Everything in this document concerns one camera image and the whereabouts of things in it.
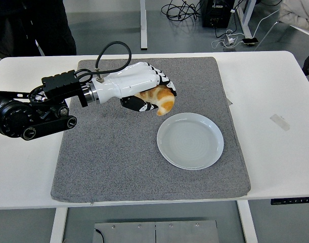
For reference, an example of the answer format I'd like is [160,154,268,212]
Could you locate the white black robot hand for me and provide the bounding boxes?
[92,61,178,113]

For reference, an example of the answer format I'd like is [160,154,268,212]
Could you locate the golden croissant bread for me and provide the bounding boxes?
[134,85,175,116]

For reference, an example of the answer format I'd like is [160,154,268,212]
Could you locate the pale grey round plate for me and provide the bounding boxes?
[156,112,225,171]

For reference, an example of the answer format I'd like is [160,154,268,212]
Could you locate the grey metal plate with screws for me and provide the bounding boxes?
[93,220,218,243]

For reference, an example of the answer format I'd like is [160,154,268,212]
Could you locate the white background desk leg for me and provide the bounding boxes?
[140,0,149,50]
[236,0,253,38]

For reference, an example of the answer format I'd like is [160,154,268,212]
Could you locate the grey fabric mat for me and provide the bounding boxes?
[50,57,251,203]

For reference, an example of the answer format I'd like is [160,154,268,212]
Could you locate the person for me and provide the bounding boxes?
[0,0,77,59]

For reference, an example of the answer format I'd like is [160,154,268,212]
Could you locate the black computer box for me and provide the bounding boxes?
[201,0,236,28]

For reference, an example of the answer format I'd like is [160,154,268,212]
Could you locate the smartphone on floor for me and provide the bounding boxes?
[242,37,260,47]

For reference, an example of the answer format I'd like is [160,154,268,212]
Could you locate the white table leg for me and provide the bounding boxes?
[50,208,68,243]
[237,201,258,243]

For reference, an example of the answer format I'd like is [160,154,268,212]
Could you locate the clear tape strip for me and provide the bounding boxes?
[270,113,291,132]

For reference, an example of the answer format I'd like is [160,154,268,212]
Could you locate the beige padded jacket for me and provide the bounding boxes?
[279,0,309,32]

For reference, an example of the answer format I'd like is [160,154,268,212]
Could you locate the black table control panel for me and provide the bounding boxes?
[271,196,309,206]

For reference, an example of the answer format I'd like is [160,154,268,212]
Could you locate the black floor cables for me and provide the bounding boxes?
[161,0,204,21]

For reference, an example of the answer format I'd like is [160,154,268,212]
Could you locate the white charger cable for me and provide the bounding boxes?
[211,29,246,50]

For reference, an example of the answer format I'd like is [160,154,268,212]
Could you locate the thin black cable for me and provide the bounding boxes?
[94,228,105,243]

